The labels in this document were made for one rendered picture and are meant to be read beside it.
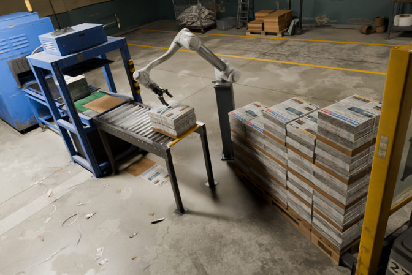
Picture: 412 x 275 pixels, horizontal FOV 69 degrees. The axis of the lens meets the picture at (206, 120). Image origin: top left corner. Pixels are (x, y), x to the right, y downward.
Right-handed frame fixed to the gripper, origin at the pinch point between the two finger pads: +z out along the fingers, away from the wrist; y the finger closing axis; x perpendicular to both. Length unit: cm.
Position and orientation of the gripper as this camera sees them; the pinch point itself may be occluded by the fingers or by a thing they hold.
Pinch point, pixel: (170, 101)
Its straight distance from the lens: 290.2
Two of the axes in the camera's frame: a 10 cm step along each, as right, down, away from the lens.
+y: -2.2, 6.6, 7.2
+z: 7.2, 6.1, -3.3
